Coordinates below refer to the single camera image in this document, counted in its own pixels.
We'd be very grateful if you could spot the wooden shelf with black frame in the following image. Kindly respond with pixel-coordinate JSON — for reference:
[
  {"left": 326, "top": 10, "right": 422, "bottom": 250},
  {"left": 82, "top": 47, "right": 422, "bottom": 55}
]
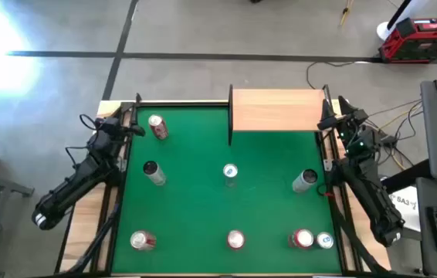
[{"left": 228, "top": 83, "right": 338, "bottom": 147}]

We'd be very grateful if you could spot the red Coca-Cola can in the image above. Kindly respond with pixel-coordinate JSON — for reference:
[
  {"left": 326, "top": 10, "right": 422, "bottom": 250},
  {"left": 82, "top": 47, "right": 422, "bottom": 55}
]
[
  {"left": 147, "top": 114, "right": 170, "bottom": 141},
  {"left": 129, "top": 229, "right": 158, "bottom": 252}
]

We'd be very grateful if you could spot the red Fanta strawberry can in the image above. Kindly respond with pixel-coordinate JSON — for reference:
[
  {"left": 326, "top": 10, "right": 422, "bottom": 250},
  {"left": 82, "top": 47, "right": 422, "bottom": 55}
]
[
  {"left": 225, "top": 229, "right": 246, "bottom": 251},
  {"left": 288, "top": 228, "right": 315, "bottom": 250}
]

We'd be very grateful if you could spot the black power strip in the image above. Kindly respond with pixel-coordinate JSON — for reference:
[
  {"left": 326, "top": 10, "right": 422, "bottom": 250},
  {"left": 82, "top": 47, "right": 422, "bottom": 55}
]
[{"left": 376, "top": 133, "right": 397, "bottom": 147}]

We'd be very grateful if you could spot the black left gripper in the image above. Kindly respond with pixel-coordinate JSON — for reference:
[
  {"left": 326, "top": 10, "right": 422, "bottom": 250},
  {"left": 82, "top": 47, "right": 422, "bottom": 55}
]
[{"left": 93, "top": 117, "right": 146, "bottom": 140}]

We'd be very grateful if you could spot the black floor cable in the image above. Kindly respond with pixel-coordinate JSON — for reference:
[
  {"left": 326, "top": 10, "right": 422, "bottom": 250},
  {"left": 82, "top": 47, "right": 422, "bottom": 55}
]
[{"left": 305, "top": 60, "right": 381, "bottom": 90}]

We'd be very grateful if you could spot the white Celsius can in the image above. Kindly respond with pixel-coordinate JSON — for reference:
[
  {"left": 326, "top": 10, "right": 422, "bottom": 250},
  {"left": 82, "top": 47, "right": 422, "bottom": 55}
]
[
  {"left": 291, "top": 168, "right": 319, "bottom": 194},
  {"left": 142, "top": 160, "right": 168, "bottom": 187}
]

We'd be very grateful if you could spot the blue silver energy drink can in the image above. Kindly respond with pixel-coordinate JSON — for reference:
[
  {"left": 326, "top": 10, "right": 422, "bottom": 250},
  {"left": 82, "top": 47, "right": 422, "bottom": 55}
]
[
  {"left": 314, "top": 231, "right": 335, "bottom": 250},
  {"left": 222, "top": 163, "right": 239, "bottom": 188}
]

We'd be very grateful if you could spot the white paper sign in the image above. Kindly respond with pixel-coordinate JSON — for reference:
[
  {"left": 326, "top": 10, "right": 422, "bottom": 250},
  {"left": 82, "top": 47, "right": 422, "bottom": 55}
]
[{"left": 388, "top": 185, "right": 422, "bottom": 232}]

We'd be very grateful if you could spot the red black tool case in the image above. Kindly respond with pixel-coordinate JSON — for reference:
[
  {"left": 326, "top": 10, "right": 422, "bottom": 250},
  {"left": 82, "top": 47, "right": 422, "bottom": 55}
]
[{"left": 378, "top": 15, "right": 437, "bottom": 65}]

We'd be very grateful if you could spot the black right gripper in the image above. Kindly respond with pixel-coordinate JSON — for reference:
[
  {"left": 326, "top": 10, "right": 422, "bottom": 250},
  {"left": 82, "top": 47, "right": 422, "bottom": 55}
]
[{"left": 317, "top": 95, "right": 370, "bottom": 136}]

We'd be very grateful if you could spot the green table mat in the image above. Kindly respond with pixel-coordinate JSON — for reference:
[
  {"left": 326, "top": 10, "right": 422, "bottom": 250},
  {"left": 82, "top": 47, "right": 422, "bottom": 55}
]
[{"left": 110, "top": 104, "right": 343, "bottom": 275}]

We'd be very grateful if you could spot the white black tower fan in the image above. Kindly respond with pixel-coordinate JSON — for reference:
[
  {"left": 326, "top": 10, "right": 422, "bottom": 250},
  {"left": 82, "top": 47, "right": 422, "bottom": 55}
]
[{"left": 376, "top": 0, "right": 430, "bottom": 42}]

